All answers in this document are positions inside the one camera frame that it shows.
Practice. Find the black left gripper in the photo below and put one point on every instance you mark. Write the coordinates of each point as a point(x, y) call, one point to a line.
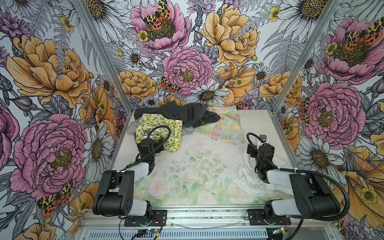
point(159, 148)

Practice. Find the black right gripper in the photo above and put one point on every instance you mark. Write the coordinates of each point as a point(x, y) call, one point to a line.
point(254, 149)

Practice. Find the white cloth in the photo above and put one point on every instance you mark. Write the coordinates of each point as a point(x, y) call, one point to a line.
point(249, 182)

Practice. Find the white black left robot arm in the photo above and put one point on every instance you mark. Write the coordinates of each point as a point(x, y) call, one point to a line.
point(115, 194)

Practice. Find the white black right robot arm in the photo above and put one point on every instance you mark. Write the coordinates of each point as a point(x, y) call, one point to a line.
point(311, 198)

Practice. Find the lemon print cloth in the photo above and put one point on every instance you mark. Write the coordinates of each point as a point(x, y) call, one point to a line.
point(159, 128)

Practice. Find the pastel floral cloth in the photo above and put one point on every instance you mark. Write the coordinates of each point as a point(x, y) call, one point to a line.
point(227, 129)

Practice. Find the black cloth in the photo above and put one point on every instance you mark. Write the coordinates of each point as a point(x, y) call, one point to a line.
point(192, 115)

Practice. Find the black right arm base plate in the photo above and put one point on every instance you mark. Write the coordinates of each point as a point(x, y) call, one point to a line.
point(258, 217)

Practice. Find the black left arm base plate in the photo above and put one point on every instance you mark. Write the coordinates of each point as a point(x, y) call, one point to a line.
point(154, 218)

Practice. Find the aluminium front frame rail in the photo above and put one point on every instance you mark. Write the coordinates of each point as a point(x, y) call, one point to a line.
point(190, 223)

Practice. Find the aluminium corner post left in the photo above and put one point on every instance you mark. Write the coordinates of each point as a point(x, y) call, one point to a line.
point(97, 41)

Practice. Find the aluminium corner post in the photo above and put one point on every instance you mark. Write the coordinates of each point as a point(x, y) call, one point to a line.
point(313, 38)
point(97, 41)

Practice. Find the aluminium corner post right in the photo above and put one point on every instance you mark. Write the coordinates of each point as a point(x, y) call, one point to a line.
point(313, 38)

